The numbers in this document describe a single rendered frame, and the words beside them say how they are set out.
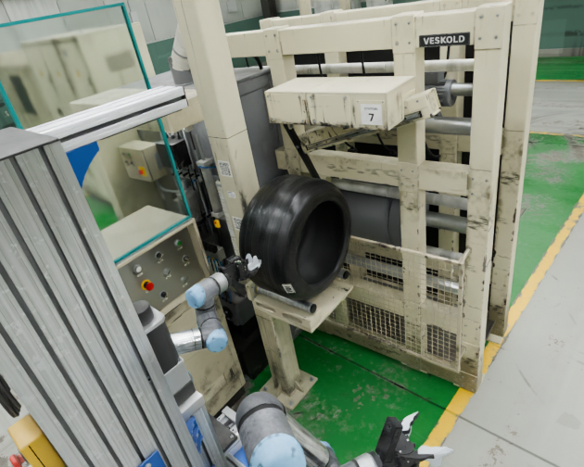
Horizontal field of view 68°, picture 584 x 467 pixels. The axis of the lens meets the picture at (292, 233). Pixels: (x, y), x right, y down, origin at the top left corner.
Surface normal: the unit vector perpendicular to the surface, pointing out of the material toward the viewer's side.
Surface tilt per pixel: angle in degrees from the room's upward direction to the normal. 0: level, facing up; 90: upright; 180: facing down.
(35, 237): 90
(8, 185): 90
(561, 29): 90
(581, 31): 90
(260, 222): 49
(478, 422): 0
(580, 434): 0
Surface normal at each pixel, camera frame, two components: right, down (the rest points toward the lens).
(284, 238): 0.08, 0.08
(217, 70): 0.78, 0.20
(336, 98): -0.61, 0.48
